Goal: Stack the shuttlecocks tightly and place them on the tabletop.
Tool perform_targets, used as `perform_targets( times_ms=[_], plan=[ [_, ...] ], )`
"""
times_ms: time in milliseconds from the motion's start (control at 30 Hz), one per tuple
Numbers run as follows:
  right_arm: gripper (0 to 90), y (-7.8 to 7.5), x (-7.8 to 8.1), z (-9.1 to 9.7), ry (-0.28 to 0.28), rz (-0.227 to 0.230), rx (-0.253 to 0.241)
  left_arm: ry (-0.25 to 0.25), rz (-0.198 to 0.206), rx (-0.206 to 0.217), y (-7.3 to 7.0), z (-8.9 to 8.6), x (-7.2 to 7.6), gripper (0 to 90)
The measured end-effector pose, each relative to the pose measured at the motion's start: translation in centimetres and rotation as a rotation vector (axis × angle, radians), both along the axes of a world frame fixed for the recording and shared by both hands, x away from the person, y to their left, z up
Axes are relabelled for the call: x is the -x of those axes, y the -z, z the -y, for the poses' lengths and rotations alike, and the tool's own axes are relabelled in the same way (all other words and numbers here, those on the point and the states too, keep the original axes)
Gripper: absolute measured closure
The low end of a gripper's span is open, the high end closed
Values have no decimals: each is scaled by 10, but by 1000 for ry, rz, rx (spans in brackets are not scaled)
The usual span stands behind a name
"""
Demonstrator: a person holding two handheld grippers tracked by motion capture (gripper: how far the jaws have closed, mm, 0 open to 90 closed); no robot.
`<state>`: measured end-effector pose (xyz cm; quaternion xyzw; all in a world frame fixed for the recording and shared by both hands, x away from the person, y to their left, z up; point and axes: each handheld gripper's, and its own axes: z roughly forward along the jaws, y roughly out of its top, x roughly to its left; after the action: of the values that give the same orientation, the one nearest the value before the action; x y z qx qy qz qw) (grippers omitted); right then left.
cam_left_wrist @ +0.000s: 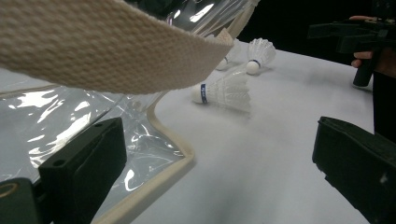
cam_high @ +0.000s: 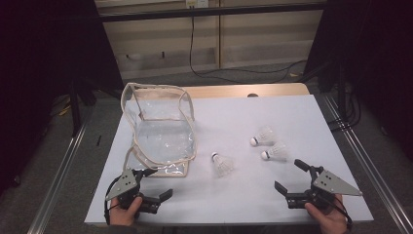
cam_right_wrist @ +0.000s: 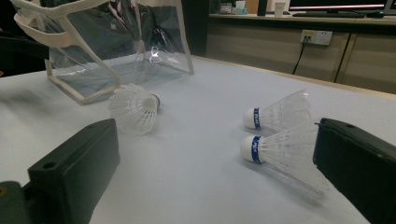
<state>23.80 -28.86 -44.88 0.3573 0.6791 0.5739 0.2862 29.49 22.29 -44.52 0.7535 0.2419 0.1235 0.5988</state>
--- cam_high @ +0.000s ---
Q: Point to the black horizontal bar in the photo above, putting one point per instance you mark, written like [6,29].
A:
[227,11]

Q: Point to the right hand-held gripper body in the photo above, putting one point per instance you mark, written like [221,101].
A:
[328,187]

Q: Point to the black curtain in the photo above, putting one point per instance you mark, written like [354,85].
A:
[383,48]
[39,65]

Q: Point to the white table cover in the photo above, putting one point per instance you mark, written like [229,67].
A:
[243,195]

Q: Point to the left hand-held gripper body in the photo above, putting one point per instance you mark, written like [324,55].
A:
[122,187]

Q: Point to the person's right hand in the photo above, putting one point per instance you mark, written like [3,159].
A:
[331,221]

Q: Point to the white shuttlecock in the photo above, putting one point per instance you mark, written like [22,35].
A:
[224,164]
[264,136]
[277,151]

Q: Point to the clear bag with beige trim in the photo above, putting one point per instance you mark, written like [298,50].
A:
[162,139]

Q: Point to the white wall outlet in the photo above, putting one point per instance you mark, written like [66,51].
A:
[196,3]

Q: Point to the black metal stand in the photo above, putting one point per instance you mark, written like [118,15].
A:
[76,113]
[341,91]

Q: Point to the metal floor rail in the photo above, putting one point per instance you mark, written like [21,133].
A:
[368,162]
[58,182]

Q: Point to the wooden table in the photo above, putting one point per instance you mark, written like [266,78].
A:
[276,89]

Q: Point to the dark round table grommet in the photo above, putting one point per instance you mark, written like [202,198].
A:
[252,95]

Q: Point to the person's left hand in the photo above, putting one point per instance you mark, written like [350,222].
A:
[125,214]

